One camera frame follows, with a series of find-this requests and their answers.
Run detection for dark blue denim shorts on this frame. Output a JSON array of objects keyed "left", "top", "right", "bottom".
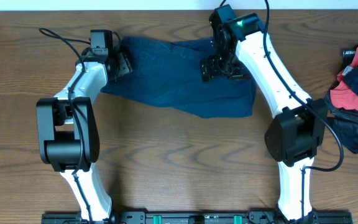
[{"left": 101, "top": 37, "right": 256, "bottom": 118}]

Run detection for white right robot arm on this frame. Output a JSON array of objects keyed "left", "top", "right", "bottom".
[{"left": 200, "top": 6, "right": 327, "bottom": 223}]

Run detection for dark navy garment under pile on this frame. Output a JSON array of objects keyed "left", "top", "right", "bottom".
[{"left": 324, "top": 81, "right": 358, "bottom": 154}]

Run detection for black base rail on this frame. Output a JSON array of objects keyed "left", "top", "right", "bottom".
[{"left": 41, "top": 210, "right": 354, "bottom": 224}]

